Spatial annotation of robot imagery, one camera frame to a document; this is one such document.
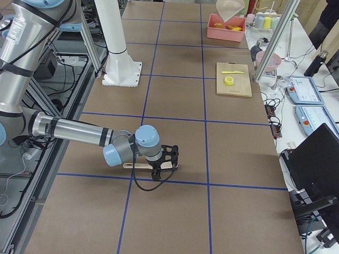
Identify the pink plastic bin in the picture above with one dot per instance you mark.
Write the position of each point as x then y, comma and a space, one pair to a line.
226, 34

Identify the bamboo cutting board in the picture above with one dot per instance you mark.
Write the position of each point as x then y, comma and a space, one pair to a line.
241, 86

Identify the teach pendant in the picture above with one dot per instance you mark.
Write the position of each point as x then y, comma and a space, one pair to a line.
302, 90
311, 117

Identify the yellow toy knife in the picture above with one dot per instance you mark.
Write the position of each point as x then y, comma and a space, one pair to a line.
233, 72

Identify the beige plastic dustpan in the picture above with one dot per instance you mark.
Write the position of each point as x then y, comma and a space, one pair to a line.
229, 8

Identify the brown toy potato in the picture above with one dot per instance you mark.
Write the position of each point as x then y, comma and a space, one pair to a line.
219, 25

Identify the upper teach pendant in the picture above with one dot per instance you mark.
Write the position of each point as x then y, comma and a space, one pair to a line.
302, 90

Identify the dark grey cloth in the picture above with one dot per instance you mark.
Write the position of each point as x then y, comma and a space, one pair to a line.
254, 51

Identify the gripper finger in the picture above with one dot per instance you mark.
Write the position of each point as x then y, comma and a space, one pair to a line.
155, 174

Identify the lower teach pendant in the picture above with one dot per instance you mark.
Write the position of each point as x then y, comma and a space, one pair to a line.
311, 117

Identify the beige hand brush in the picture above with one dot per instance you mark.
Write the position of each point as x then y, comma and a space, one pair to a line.
137, 165

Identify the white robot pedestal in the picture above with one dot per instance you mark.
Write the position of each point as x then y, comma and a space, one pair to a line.
120, 69

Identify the yellow toy corn cob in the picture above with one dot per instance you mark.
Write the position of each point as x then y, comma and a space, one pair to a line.
234, 28

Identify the stack of coloured cups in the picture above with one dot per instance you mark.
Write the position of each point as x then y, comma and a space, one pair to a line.
267, 20

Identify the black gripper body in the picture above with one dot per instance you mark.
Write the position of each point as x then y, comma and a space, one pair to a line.
154, 165

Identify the aluminium frame post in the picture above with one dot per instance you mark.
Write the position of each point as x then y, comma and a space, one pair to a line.
282, 24

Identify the yellow toy lemon slice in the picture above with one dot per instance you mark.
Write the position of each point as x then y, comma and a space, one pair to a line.
228, 80

